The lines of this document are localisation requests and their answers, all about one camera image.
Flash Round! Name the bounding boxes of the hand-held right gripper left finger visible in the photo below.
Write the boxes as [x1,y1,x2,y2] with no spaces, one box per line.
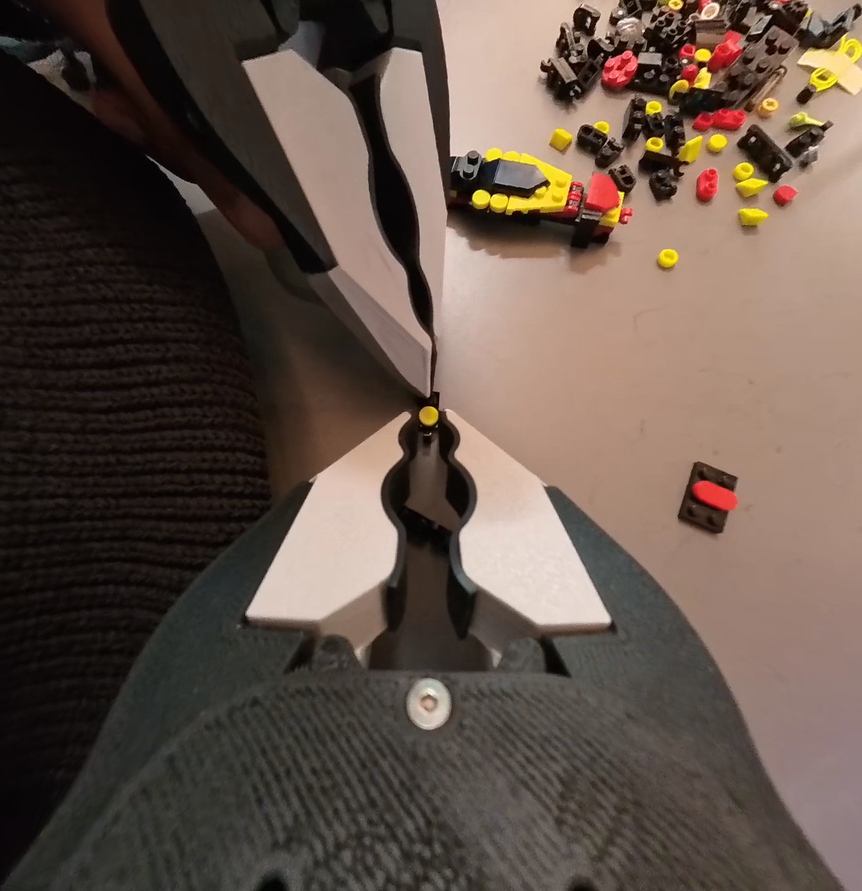
[245,411,421,665]

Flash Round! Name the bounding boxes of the black lego plate red oval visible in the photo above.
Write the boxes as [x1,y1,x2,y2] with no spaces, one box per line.
[676,461,739,536]

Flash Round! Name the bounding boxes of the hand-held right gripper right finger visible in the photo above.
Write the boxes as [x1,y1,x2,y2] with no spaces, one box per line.
[438,409,613,668]

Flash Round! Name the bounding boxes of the person's black knit clothing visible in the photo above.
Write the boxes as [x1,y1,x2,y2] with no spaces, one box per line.
[0,35,272,891]

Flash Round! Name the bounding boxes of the narrow black lego bar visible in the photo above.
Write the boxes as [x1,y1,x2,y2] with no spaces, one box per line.
[402,501,454,551]

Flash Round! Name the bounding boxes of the red yellow black lego model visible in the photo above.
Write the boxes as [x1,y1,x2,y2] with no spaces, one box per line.
[448,148,635,250]

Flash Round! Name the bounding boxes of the pile of lego pieces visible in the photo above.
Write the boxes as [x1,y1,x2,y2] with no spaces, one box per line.
[538,0,862,227]

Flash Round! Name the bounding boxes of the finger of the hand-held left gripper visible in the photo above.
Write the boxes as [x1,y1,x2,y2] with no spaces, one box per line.
[364,47,449,401]
[241,49,437,398]

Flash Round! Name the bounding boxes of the person's left hand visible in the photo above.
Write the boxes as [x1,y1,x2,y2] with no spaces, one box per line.
[90,63,287,253]

